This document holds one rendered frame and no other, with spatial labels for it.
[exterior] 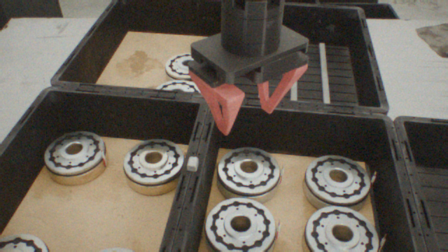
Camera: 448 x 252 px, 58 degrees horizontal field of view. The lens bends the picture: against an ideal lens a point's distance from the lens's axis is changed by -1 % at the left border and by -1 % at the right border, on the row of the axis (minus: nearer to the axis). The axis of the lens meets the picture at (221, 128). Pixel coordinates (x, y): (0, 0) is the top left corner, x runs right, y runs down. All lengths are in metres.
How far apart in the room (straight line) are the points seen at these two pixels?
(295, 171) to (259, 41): 0.39
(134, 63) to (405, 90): 0.72
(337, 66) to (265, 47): 0.63
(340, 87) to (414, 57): 0.48
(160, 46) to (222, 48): 0.66
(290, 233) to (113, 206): 0.28
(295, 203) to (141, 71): 0.48
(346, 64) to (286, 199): 0.44
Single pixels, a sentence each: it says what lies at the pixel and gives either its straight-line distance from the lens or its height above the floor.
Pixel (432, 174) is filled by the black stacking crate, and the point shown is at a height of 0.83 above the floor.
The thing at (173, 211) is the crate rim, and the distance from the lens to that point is 0.54.
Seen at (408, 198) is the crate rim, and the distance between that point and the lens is 0.60.
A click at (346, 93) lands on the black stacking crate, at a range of 0.92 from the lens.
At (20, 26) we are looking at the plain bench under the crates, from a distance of 1.57.
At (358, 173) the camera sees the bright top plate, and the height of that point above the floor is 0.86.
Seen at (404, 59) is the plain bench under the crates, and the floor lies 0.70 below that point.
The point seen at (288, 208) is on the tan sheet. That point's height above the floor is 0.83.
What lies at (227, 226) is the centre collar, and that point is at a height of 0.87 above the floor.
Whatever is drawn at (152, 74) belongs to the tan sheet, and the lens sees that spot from 0.95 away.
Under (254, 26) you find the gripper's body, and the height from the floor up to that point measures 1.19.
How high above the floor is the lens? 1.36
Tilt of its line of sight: 42 degrees down
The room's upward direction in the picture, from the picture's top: straight up
